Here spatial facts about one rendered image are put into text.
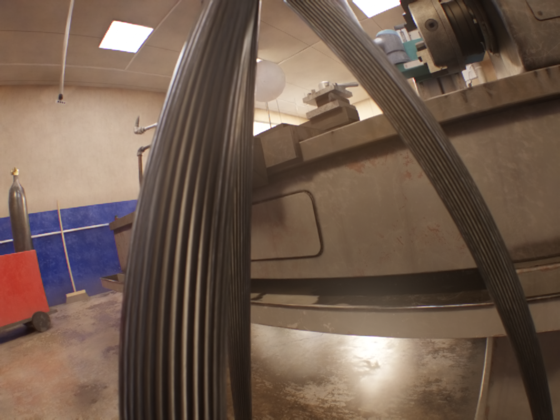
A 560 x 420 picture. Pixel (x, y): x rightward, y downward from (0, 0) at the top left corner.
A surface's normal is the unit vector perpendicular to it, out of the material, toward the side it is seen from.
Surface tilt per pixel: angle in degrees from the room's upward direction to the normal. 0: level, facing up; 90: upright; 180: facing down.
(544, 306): 90
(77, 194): 90
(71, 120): 90
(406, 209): 90
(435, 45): 126
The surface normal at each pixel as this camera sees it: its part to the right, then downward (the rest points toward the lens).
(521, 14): -0.63, 0.12
